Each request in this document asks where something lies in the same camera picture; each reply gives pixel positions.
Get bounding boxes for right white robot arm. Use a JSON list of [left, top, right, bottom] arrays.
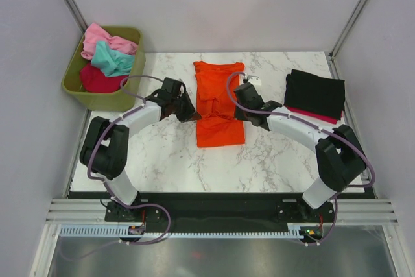
[[233, 82, 370, 221]]

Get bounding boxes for orange t shirt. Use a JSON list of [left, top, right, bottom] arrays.
[[193, 61, 245, 148]]

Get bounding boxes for white slotted cable duct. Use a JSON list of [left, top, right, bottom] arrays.
[[61, 221, 325, 239]]

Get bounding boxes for teal t shirt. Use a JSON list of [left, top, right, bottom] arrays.
[[91, 40, 135, 78]]

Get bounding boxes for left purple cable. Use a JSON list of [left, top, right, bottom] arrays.
[[87, 75, 172, 246]]

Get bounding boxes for aluminium base extrusion rails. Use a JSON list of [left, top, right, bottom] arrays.
[[46, 199, 398, 226]]

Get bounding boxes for purple cable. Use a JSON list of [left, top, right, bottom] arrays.
[[87, 75, 172, 246], [226, 71, 379, 247]]

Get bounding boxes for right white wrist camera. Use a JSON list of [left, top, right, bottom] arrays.
[[243, 75, 262, 86]]

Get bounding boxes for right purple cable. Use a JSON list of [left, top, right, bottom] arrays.
[[226, 71, 379, 247]]

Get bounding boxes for pink t shirt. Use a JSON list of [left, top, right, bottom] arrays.
[[81, 23, 138, 60]]

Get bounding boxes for folded magenta t shirt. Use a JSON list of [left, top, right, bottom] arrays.
[[287, 106, 340, 125]]

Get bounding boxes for folded black t shirt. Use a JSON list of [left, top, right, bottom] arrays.
[[284, 69, 345, 120]]

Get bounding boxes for red t shirt in bin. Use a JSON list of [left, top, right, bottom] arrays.
[[80, 64, 126, 93]]

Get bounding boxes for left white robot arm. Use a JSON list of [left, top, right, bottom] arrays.
[[79, 78, 201, 221]]

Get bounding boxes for right aluminium frame post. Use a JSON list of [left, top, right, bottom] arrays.
[[327, 0, 369, 62]]

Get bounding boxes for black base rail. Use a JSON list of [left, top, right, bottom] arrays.
[[104, 193, 335, 234]]

